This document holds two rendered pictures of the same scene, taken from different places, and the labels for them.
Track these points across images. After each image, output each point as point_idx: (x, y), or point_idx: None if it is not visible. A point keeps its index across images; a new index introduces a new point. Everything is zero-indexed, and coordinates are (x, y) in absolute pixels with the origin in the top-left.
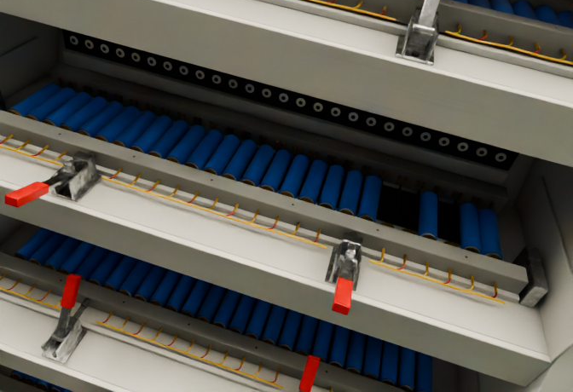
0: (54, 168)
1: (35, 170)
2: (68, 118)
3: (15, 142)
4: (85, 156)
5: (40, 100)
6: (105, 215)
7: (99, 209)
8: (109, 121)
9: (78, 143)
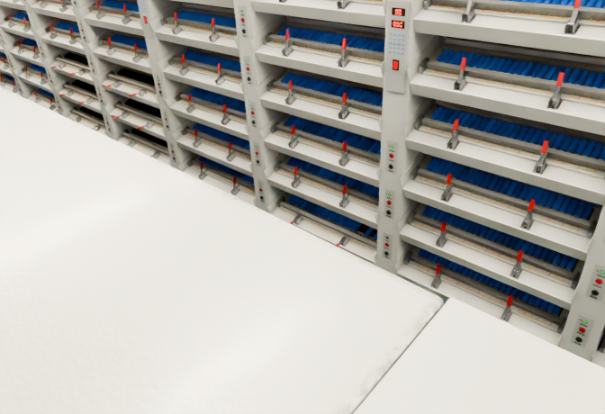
0: (294, 216)
1: (291, 217)
2: (297, 203)
3: (287, 210)
4: (299, 215)
5: (292, 198)
6: (302, 228)
7: (302, 226)
8: (305, 203)
9: (298, 211)
